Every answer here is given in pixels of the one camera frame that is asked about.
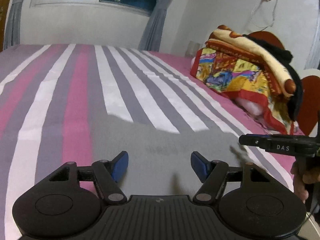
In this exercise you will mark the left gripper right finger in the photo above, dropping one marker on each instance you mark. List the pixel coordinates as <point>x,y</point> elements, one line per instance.
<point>212,175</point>

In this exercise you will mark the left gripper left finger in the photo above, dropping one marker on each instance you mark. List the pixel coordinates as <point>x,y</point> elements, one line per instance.
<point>106,176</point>

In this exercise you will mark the grey sweatpants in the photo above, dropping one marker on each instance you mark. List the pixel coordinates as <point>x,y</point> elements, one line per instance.
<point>159,161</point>

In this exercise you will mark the person right hand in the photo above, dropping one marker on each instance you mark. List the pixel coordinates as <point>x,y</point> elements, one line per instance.
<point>301,179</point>

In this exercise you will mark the red heart cushion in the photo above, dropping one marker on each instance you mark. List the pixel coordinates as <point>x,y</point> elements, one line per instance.
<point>304,104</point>

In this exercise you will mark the colourful patterned pillow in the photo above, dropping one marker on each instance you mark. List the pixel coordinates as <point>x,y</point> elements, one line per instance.
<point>245,83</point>

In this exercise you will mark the striped pink grey bedsheet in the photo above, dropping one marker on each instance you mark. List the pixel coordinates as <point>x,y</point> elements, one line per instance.
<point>48,94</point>

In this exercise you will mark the cream brown blanket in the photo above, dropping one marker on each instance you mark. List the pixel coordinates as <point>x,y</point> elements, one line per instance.
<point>233,39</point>

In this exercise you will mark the white wall socket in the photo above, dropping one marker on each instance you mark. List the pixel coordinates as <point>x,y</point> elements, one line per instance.
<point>192,49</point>

